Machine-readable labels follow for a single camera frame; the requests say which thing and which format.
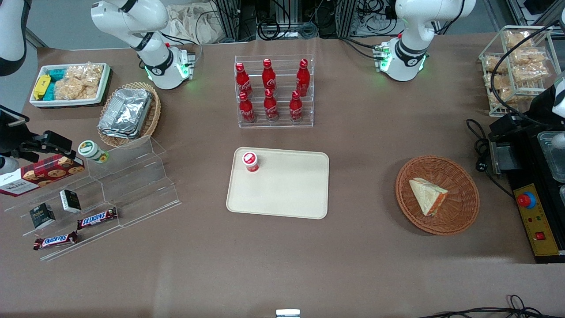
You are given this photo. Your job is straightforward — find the cream plastic tray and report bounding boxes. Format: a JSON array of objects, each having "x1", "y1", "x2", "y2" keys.
[{"x1": 226, "y1": 147, "x2": 331, "y2": 220}]

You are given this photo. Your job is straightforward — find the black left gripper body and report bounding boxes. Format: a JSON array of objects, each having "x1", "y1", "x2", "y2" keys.
[{"x1": 529, "y1": 83, "x2": 559, "y2": 129}]

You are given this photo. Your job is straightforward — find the round wicker basket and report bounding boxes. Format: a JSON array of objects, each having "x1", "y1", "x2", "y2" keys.
[{"x1": 395, "y1": 155, "x2": 481, "y2": 236}]

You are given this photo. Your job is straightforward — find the black floor cables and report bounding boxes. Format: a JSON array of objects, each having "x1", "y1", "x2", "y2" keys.
[{"x1": 417, "y1": 295, "x2": 565, "y2": 318}]

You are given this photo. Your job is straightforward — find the white wire basket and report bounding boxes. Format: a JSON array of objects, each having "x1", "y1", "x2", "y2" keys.
[{"x1": 478, "y1": 25, "x2": 564, "y2": 118}]

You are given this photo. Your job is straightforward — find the red cola bottle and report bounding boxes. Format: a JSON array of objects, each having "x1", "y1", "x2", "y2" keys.
[
  {"x1": 238, "y1": 91, "x2": 256, "y2": 124},
  {"x1": 262, "y1": 58, "x2": 277, "y2": 91},
  {"x1": 296, "y1": 58, "x2": 310, "y2": 97},
  {"x1": 263, "y1": 88, "x2": 279, "y2": 122},
  {"x1": 235, "y1": 62, "x2": 253, "y2": 98},
  {"x1": 289, "y1": 90, "x2": 304, "y2": 123}
]

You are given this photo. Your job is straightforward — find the clear acrylic stepped shelf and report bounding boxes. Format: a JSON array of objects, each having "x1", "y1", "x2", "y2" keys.
[{"x1": 4, "y1": 135, "x2": 182, "y2": 262}]

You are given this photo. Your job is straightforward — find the oval wicker basket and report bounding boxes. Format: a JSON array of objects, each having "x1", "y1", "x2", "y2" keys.
[{"x1": 97, "y1": 82, "x2": 162, "y2": 148}]

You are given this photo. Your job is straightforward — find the black power cable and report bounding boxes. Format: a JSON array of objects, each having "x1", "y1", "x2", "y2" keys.
[{"x1": 465, "y1": 118, "x2": 516, "y2": 200}]

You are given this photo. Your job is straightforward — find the green lid yogurt cup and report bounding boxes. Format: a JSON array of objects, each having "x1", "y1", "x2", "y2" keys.
[{"x1": 78, "y1": 140, "x2": 110, "y2": 164}]

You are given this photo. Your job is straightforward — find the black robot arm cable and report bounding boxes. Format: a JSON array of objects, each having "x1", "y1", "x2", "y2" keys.
[{"x1": 490, "y1": 19, "x2": 565, "y2": 126}]

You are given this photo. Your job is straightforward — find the red tartan cookie box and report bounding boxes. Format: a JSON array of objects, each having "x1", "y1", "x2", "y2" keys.
[{"x1": 0, "y1": 154, "x2": 86, "y2": 197}]

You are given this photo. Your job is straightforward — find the red lid yogurt cup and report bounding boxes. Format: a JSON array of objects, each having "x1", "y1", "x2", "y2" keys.
[{"x1": 241, "y1": 151, "x2": 260, "y2": 173}]

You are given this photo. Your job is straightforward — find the black coiled cable bundle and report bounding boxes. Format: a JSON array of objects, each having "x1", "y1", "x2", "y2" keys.
[{"x1": 257, "y1": 17, "x2": 319, "y2": 41}]

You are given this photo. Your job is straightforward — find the white rectangular snack bin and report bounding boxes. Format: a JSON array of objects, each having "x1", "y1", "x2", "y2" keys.
[{"x1": 29, "y1": 62, "x2": 111, "y2": 108}]

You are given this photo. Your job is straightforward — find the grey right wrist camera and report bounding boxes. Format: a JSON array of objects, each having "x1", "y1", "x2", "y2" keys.
[{"x1": 0, "y1": 156, "x2": 19, "y2": 176}]

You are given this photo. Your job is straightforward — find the aluminium frame post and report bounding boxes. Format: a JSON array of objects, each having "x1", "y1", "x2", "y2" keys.
[
  {"x1": 215, "y1": 0, "x2": 241, "y2": 41},
  {"x1": 339, "y1": 0, "x2": 359, "y2": 38}
]

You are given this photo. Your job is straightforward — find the stacked foil containers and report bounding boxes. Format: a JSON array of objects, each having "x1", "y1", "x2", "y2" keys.
[{"x1": 98, "y1": 88, "x2": 153, "y2": 140}]

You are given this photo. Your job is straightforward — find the triangle sandwich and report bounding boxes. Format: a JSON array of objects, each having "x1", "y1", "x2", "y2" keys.
[{"x1": 408, "y1": 177, "x2": 448, "y2": 217}]

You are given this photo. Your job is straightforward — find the snickers bar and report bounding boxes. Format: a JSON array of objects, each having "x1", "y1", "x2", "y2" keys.
[
  {"x1": 33, "y1": 231, "x2": 79, "y2": 251},
  {"x1": 77, "y1": 207, "x2": 119, "y2": 230}
]

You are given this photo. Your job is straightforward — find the small black carton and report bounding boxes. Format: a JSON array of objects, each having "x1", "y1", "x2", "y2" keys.
[
  {"x1": 29, "y1": 203, "x2": 57, "y2": 229},
  {"x1": 59, "y1": 189, "x2": 83, "y2": 214}
]

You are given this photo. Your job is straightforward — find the beige crumpled cloth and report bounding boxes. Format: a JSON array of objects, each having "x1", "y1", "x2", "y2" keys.
[{"x1": 164, "y1": 4, "x2": 231, "y2": 45}]

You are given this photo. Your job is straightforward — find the yellow snack packet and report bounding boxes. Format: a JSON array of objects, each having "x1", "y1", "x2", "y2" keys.
[{"x1": 33, "y1": 75, "x2": 52, "y2": 100}]

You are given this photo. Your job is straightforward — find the bagged fried snack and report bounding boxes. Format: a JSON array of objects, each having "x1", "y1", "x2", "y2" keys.
[
  {"x1": 512, "y1": 62, "x2": 550, "y2": 83},
  {"x1": 504, "y1": 30, "x2": 534, "y2": 49},
  {"x1": 483, "y1": 55, "x2": 509, "y2": 74},
  {"x1": 511, "y1": 47, "x2": 548, "y2": 65},
  {"x1": 484, "y1": 73, "x2": 515, "y2": 104}
]

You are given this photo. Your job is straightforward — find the black appliance yellow panel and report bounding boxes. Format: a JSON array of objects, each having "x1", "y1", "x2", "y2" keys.
[{"x1": 488, "y1": 130, "x2": 565, "y2": 265}]

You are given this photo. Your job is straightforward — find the clear acrylic bottle rack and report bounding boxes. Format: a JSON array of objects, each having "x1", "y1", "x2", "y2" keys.
[{"x1": 234, "y1": 55, "x2": 315, "y2": 129}]

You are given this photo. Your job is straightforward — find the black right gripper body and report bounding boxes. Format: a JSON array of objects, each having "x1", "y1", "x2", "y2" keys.
[{"x1": 0, "y1": 105, "x2": 43, "y2": 162}]

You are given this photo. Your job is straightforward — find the clear rice cracker bag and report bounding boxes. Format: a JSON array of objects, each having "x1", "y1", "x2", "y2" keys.
[
  {"x1": 66, "y1": 63, "x2": 105, "y2": 87},
  {"x1": 54, "y1": 79, "x2": 97, "y2": 101}
]

